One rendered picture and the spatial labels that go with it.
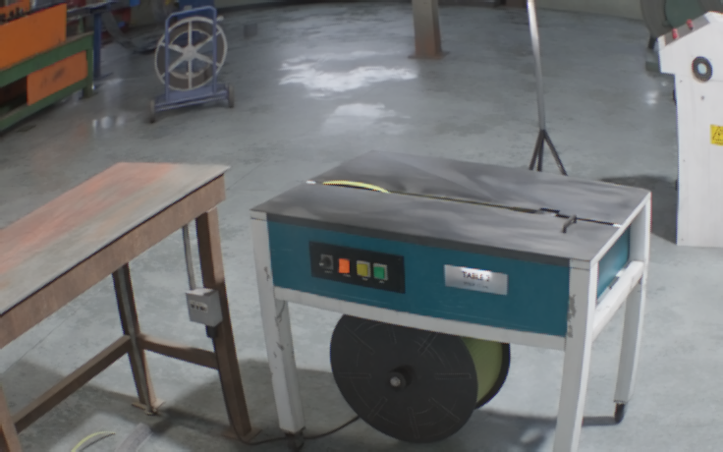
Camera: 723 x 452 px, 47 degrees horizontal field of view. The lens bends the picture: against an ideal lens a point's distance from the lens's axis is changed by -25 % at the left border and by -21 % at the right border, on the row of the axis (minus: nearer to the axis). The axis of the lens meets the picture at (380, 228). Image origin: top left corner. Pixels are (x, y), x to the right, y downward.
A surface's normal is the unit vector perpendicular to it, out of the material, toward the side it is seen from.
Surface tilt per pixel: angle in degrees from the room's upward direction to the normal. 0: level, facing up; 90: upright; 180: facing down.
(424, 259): 90
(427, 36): 90
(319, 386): 0
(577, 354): 90
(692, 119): 90
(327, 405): 0
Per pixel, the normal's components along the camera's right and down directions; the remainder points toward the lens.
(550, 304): -0.52, 0.31
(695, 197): -0.30, 0.32
